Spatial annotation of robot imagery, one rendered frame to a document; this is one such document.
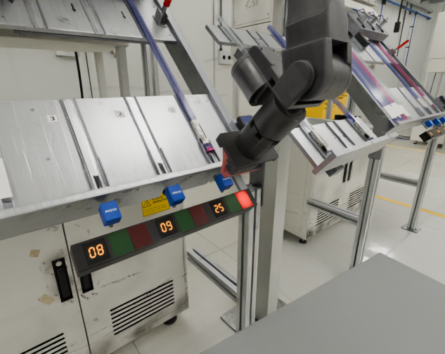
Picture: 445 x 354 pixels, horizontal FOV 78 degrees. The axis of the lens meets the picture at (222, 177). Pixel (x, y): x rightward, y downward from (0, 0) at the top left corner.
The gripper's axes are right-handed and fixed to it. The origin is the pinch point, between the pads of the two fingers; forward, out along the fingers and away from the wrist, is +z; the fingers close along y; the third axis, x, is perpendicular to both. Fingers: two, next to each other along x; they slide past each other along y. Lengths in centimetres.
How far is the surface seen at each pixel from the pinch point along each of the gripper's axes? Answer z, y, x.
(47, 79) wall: 130, 0, -150
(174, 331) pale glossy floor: 73, -3, 29
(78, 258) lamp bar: 3.0, 27.3, 5.9
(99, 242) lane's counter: 2.9, 24.2, 4.7
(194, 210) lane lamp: 2.9, 8.0, 4.5
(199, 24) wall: 96, -131, -186
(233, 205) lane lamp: 2.8, -0.3, 6.0
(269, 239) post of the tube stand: 32.4, -30.2, 14.7
